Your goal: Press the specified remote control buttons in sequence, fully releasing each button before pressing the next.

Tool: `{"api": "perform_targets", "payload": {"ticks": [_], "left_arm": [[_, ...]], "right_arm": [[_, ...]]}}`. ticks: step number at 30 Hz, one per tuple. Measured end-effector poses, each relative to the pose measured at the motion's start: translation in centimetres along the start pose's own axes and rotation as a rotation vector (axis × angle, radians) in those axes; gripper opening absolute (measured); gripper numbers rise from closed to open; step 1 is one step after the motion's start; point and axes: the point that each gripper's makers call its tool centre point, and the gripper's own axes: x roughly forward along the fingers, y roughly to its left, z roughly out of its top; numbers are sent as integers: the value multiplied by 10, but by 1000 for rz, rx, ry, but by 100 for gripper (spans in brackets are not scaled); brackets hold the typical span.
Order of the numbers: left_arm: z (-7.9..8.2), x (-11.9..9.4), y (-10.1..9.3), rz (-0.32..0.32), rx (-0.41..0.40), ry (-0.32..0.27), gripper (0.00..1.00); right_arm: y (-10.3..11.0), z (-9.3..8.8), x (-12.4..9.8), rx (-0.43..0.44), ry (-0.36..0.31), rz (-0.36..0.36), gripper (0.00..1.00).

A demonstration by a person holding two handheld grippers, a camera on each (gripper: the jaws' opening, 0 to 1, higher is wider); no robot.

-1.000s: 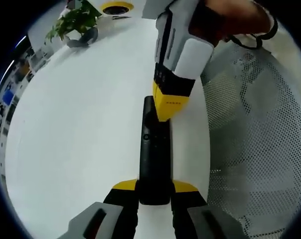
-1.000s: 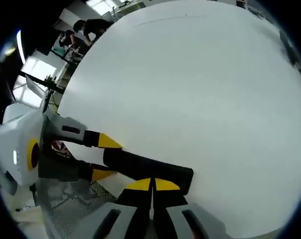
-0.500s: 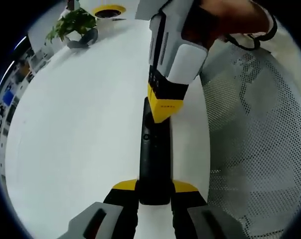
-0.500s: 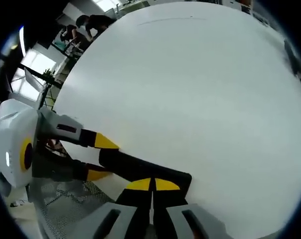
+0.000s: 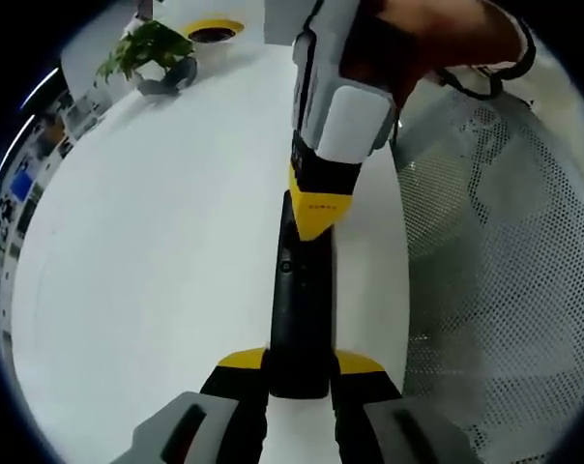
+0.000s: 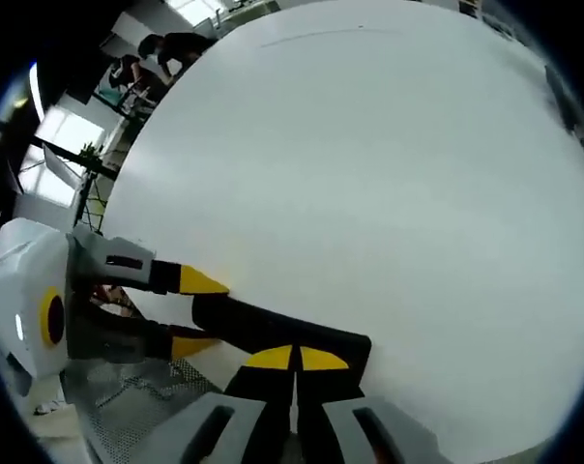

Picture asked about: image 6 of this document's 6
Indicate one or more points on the white monitor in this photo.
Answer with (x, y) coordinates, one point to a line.
(62, 174)

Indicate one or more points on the black remote control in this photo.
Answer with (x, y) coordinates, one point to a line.
(282, 328)

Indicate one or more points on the black stand pole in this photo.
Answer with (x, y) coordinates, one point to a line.
(65, 153)

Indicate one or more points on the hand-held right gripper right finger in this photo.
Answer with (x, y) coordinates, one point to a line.
(321, 386)

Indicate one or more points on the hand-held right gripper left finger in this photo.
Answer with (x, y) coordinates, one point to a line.
(263, 386)

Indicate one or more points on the long ceiling light strip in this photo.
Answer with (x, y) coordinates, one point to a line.
(36, 92)

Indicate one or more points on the person's left hand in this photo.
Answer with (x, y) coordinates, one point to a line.
(115, 297)

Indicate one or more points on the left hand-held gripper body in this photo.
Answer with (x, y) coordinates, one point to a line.
(21, 270)

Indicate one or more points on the grey mesh office chair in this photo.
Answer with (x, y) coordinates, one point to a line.
(127, 411)

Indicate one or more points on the small green plant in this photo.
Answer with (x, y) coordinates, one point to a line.
(91, 153)

